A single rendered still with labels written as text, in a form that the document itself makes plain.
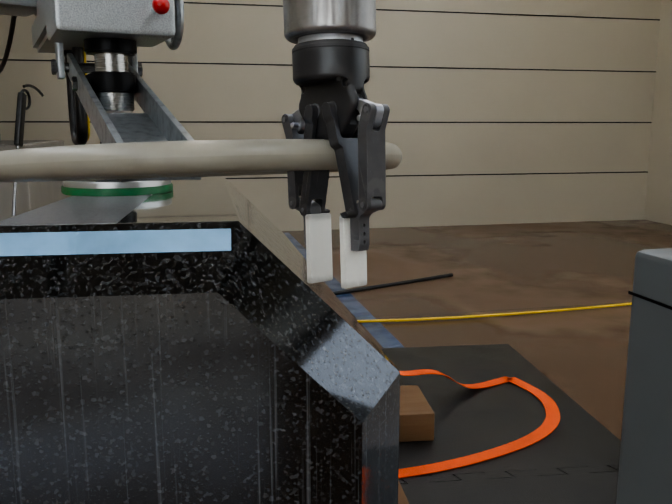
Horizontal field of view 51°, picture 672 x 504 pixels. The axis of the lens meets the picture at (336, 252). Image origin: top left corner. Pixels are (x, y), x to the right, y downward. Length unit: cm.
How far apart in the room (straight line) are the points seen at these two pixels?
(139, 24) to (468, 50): 567
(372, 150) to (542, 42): 664
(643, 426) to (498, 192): 612
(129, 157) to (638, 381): 71
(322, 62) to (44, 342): 53
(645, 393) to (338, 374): 41
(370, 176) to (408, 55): 608
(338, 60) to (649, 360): 57
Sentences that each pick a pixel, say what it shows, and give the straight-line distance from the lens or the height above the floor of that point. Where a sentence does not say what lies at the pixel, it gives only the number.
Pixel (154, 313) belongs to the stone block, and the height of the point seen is 72.
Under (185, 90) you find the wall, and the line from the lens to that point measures 636.
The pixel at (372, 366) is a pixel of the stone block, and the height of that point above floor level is 61.
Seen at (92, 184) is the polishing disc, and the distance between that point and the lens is 142.
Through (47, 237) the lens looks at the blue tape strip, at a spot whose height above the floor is 81.
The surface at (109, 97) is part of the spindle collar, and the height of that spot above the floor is 101.
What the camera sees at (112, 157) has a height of 93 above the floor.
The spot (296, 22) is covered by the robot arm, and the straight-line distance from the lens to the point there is 68.
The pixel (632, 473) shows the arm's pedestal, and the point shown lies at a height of 50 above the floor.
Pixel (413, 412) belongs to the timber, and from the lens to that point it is 219.
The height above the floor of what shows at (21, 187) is 63.
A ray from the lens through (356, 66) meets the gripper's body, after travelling 67.
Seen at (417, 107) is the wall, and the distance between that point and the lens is 672.
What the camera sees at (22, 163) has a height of 93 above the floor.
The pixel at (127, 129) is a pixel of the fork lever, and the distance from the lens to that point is 132.
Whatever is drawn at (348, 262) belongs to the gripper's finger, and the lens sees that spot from 67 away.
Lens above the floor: 96
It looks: 10 degrees down
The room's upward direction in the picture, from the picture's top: straight up
